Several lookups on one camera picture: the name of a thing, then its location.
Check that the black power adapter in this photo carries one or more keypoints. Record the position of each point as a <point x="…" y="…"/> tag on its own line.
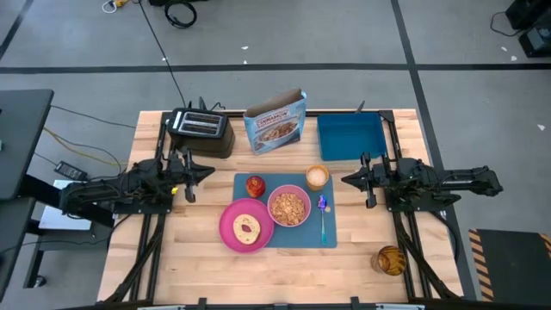
<point x="71" y="171"/>

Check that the blue grey placemat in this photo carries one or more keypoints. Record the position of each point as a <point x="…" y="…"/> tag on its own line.
<point x="301" y="237"/>

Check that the black desk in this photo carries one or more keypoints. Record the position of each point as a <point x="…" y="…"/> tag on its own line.
<point x="21" y="138"/>

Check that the amber ribbed glass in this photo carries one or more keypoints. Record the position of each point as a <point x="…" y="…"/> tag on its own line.
<point x="389" y="260"/>

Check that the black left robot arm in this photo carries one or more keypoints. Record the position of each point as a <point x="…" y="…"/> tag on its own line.
<point x="99" y="191"/>

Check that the iridescent spoon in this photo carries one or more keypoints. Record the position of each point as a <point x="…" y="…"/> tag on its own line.
<point x="322" y="202"/>

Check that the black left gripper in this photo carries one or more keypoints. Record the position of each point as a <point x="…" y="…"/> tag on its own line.
<point x="176" y="174"/>

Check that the teal plastic bin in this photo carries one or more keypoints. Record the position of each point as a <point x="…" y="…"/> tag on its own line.
<point x="351" y="138"/>

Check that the black hazard-striped mat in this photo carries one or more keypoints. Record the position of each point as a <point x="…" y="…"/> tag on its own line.
<point x="512" y="262"/>

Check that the white flat panel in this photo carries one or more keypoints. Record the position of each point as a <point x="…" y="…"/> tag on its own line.
<point x="60" y="219"/>

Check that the pink bowl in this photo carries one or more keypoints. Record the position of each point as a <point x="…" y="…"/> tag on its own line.
<point x="272" y="215"/>

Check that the magenta plate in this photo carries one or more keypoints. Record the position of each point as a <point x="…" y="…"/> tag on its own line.
<point x="228" y="215"/>

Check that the black table frame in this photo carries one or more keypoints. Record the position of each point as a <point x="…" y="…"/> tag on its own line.
<point x="311" y="113"/>

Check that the cereal squares heap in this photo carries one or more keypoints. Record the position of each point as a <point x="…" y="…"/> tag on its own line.
<point x="288" y="208"/>

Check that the yellow cup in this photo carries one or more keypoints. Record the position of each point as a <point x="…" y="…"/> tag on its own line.
<point x="317" y="177"/>

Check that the red yellow apple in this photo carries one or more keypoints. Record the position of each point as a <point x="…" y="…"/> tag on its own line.
<point x="255" y="187"/>

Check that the black equipment case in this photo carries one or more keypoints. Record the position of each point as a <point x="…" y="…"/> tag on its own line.
<point x="534" y="30"/>

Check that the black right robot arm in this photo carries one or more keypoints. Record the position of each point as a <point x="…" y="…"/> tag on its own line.
<point x="465" y="183"/>

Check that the black two-slot toaster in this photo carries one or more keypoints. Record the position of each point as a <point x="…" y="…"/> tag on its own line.
<point x="206" y="144"/>

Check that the blue cinnamon cereal box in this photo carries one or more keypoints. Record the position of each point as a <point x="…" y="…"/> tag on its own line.
<point x="275" y="129"/>

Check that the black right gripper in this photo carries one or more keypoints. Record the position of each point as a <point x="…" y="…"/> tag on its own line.
<point x="385" y="176"/>

